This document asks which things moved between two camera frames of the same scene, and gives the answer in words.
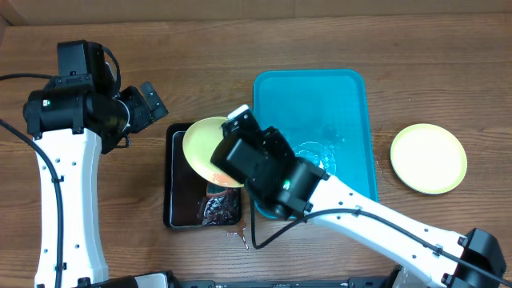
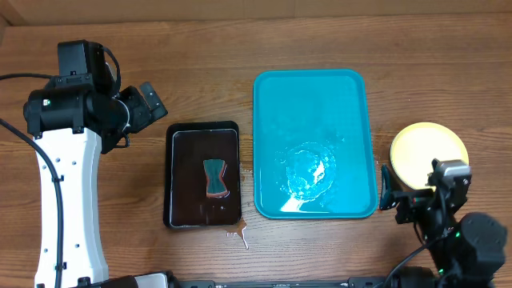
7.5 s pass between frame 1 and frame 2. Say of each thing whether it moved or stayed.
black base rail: stayed
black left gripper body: stayed
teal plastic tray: stayed
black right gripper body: moved
